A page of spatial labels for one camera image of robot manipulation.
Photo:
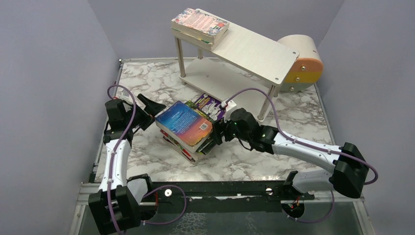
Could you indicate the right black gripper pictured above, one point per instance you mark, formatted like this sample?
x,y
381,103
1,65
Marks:
x,y
220,130

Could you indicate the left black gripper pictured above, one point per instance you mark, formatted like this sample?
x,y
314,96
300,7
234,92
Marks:
x,y
142,112

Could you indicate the purple cartoon book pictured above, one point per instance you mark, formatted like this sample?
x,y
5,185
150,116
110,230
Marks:
x,y
210,106

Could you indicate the blue orange sunset book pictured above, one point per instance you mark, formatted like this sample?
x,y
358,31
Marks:
x,y
186,126

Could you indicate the dark green forest book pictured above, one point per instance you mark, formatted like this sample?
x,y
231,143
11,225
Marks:
x,y
207,142

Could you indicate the white two-tier shelf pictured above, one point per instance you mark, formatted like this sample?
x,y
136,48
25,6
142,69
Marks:
x,y
251,52

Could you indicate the green 104-storey treehouse book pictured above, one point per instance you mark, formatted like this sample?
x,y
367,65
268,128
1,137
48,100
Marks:
x,y
209,46

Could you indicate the pink floral book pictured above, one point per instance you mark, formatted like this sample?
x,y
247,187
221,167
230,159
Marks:
x,y
200,25

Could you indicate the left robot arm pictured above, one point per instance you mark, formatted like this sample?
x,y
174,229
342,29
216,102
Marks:
x,y
113,168

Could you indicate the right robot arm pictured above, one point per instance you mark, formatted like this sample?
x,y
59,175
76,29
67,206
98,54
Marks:
x,y
342,168

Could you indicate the red bottom books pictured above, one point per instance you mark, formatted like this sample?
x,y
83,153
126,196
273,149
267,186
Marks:
x,y
189,156

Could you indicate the round wooden drawer box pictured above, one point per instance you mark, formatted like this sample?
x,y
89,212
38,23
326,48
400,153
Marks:
x,y
308,66

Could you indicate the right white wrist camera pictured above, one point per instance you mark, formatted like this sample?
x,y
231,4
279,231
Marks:
x,y
229,106

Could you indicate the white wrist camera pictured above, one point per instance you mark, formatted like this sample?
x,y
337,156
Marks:
x,y
229,106
124,95

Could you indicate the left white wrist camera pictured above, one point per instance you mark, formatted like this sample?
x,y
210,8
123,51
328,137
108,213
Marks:
x,y
124,95

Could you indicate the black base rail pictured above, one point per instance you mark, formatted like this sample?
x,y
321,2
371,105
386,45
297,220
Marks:
x,y
199,197

